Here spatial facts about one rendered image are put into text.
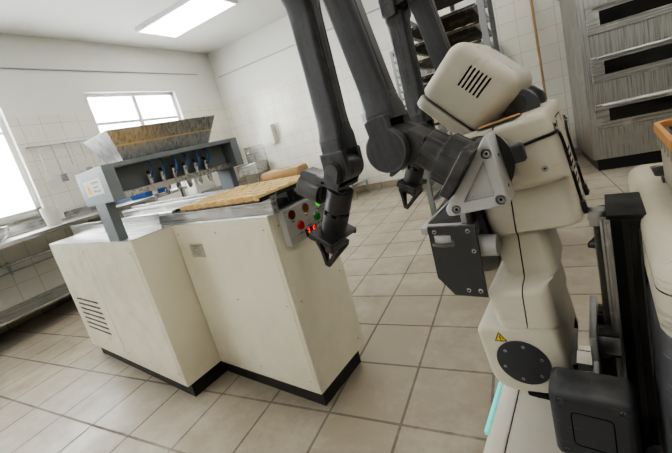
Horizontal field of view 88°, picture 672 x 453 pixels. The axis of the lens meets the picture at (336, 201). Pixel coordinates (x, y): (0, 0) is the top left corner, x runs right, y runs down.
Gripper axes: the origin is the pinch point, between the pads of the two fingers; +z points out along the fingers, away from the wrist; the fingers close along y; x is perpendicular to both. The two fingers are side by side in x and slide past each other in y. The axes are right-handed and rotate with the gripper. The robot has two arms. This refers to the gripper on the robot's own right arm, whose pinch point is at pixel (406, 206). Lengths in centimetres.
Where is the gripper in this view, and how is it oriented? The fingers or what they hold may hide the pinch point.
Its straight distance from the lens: 118.1
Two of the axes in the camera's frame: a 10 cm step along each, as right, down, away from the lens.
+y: -5.7, 3.1, -7.6
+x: 8.2, 3.4, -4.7
